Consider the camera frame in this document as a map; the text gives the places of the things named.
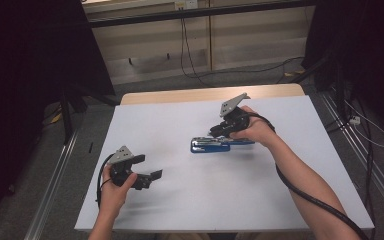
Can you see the black stand legs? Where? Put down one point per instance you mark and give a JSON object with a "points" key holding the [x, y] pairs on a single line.
{"points": [[67, 113]]}

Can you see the white-topped wooden table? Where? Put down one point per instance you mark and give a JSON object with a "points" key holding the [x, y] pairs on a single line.
{"points": [[213, 93]]}

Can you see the white power strip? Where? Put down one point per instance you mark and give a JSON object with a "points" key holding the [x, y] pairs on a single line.
{"points": [[355, 120]]}

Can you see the beige cabinet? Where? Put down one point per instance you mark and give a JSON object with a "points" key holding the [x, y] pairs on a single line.
{"points": [[153, 43]]}

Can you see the blue stapler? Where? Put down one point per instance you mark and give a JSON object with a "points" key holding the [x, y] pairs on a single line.
{"points": [[210, 146]]}

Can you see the white wall socket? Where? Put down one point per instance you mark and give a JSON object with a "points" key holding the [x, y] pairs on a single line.
{"points": [[186, 4]]}

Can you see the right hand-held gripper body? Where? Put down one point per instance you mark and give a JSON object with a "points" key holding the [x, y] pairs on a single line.
{"points": [[235, 120]]}

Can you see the small black stick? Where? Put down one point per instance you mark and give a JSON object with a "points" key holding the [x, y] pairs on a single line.
{"points": [[90, 147]]}

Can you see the person's left hand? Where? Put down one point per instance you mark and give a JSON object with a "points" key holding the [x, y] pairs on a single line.
{"points": [[113, 196]]}

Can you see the person's right hand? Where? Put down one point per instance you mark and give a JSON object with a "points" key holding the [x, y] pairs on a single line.
{"points": [[256, 131]]}

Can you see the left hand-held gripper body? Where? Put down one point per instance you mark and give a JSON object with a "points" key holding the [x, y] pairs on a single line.
{"points": [[121, 168]]}

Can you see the black curtain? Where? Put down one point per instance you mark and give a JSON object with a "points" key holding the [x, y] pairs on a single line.
{"points": [[23, 83], [363, 60]]}

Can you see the aluminium floor rail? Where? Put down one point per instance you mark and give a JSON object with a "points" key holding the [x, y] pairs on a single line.
{"points": [[51, 186], [363, 153]]}

